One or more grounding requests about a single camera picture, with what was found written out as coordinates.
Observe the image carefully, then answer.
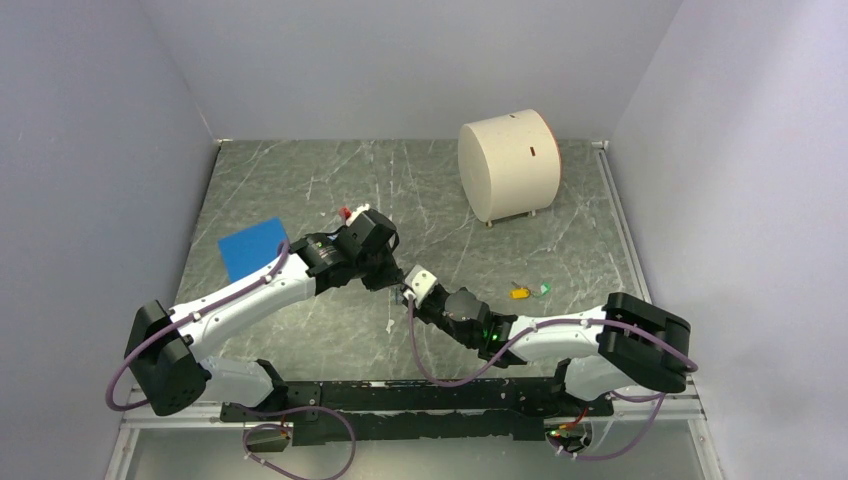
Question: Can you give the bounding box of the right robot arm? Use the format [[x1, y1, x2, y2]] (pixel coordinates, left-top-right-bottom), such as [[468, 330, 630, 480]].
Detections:
[[403, 285, 698, 415]]

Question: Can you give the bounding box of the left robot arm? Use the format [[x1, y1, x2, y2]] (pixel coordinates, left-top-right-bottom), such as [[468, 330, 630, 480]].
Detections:
[[122, 206, 404, 420]]

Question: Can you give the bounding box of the yellow and green key bunch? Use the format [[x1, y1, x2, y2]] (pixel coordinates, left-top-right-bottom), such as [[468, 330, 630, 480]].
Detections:
[[509, 282, 551, 300]]

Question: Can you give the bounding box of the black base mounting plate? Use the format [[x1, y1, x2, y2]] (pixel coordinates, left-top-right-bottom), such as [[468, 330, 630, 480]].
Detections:
[[262, 377, 614, 446]]

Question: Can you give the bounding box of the blue flat pad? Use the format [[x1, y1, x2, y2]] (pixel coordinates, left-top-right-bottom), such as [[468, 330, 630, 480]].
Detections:
[[217, 217, 287, 283]]

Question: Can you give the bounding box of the cream cylindrical container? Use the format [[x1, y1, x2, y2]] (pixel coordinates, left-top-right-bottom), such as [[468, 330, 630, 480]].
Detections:
[[457, 109, 562, 226]]

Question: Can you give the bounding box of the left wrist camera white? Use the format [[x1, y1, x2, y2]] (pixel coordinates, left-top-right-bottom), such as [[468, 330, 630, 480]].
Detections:
[[338, 203, 371, 225]]

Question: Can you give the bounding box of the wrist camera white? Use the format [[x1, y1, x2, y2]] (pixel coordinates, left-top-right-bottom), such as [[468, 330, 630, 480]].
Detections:
[[338, 203, 371, 225], [402, 265, 438, 305]]

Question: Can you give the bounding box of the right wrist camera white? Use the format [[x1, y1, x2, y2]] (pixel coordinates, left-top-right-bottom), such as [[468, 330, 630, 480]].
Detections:
[[402, 265, 438, 305]]

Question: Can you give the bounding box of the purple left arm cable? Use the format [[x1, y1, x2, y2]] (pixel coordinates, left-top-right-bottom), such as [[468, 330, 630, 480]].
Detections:
[[104, 239, 293, 413]]

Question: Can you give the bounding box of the aluminium frame rail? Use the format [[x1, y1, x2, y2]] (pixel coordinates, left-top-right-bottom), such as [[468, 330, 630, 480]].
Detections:
[[120, 392, 706, 429]]

